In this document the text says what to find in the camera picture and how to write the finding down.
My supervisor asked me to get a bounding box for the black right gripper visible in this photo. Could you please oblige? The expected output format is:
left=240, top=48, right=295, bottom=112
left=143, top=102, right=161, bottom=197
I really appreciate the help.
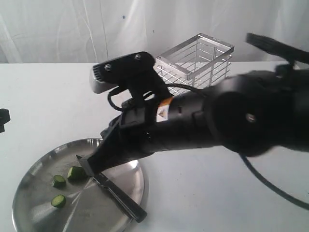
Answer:
left=86, top=93, right=217, bottom=174

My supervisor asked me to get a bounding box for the green cucumber piece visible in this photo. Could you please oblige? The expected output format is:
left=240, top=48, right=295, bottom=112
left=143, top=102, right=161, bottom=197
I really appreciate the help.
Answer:
left=67, top=166, right=87, bottom=181

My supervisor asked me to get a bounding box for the black kitchen knife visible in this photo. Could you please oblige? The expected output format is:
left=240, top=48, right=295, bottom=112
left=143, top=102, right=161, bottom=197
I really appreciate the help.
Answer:
left=92, top=173, right=147, bottom=223

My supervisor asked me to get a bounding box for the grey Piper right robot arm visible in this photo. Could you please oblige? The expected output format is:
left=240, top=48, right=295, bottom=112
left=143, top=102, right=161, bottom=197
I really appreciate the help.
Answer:
left=78, top=33, right=309, bottom=176

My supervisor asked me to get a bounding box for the round stainless steel plate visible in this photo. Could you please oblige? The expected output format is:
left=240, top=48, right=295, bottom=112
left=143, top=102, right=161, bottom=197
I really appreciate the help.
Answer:
left=12, top=138, right=132, bottom=232

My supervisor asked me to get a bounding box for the white backdrop curtain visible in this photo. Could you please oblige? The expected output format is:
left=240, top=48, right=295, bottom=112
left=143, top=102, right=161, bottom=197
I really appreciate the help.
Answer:
left=0, top=0, right=309, bottom=63

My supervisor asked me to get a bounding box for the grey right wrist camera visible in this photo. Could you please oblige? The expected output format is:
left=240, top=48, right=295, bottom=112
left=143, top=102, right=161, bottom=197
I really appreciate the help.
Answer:
left=89, top=51, right=170, bottom=105

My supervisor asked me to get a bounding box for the wire metal utensil holder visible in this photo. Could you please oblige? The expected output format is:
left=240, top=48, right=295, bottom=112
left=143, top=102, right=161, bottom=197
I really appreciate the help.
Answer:
left=154, top=33, right=234, bottom=88

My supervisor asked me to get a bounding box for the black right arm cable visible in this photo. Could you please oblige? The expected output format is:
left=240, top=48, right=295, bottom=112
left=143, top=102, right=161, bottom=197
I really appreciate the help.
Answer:
left=107, top=83, right=309, bottom=208

